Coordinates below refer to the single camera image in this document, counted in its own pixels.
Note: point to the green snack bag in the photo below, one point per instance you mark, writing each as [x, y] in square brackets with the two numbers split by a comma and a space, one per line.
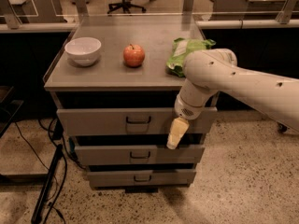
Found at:
[181, 48]

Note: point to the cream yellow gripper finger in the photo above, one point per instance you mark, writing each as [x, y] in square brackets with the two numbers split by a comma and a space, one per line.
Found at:
[179, 127]

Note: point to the grey drawer cabinet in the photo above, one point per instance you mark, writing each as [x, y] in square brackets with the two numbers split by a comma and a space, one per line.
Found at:
[110, 83]

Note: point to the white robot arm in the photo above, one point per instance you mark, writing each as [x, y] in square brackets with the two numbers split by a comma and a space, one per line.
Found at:
[209, 71]

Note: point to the red apple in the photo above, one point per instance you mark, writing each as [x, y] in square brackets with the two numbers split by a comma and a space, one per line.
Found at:
[133, 55]

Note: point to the grey top drawer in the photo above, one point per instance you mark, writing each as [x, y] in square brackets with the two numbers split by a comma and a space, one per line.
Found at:
[116, 121]

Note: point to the grey drawer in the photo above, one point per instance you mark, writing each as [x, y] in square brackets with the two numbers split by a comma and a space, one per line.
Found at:
[121, 155]
[141, 178]
[116, 121]

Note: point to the white ceramic bowl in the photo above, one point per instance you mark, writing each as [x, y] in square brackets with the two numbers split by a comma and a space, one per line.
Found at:
[83, 51]

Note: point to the grey middle drawer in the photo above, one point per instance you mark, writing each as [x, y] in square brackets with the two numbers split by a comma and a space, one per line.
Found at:
[121, 155]

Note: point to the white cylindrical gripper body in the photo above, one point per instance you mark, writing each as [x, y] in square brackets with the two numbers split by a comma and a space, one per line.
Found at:
[184, 110]

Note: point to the black floor bar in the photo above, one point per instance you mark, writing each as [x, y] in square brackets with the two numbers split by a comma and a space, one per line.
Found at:
[44, 193]

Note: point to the grey bottom drawer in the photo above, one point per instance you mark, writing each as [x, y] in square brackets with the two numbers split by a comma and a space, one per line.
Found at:
[141, 178]

